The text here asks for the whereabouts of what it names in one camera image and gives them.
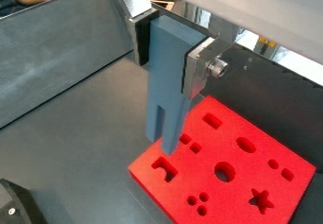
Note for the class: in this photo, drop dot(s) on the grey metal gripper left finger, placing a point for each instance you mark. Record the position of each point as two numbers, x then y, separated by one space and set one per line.
139 32

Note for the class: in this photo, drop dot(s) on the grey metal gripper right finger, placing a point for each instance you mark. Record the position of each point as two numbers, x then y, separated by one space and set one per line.
204 64

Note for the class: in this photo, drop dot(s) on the blue double-square peg object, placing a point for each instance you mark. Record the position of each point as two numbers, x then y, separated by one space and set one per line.
172 41

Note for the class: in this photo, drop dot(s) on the red foam shape board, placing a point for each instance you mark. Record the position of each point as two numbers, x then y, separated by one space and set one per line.
232 175

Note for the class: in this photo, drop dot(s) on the black curved plastic holder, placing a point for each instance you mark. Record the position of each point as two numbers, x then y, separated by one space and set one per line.
18 205

